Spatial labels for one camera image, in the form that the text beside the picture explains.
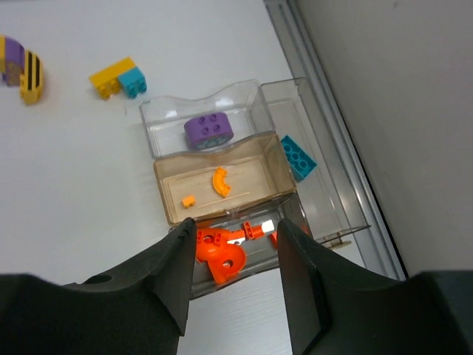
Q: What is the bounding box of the curved light orange lego piece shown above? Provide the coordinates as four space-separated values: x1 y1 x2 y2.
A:
211 167 231 197

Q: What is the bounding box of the small light orange lego cube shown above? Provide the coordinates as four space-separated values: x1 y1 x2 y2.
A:
182 195 196 209

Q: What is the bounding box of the yellow and teal lego block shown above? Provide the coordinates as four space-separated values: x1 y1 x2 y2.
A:
89 57 147 101

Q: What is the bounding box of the tall clear side container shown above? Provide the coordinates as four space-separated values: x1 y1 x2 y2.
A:
261 78 370 241

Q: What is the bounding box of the large orange curved lego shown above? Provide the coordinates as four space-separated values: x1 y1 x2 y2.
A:
195 228 247 285

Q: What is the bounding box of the teal lego brick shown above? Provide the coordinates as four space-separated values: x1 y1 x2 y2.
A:
281 135 317 183

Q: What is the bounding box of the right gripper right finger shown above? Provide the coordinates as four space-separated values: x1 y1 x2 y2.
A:
277 219 472 354

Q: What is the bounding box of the purple round lego block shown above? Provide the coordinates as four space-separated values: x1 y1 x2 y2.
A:
184 112 234 150

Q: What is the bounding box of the orange white lego connector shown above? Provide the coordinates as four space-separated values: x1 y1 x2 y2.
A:
242 220 275 240

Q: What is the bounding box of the grey clear plastic container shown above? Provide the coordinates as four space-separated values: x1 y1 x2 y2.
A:
191 191 310 299

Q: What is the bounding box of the amber tinted plastic container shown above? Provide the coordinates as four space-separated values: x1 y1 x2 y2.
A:
153 132 296 226

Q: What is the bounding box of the yellow purple striped lego figure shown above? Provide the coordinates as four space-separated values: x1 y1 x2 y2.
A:
1 35 45 105

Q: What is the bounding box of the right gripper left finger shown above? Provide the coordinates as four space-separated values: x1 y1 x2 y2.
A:
1 219 197 354

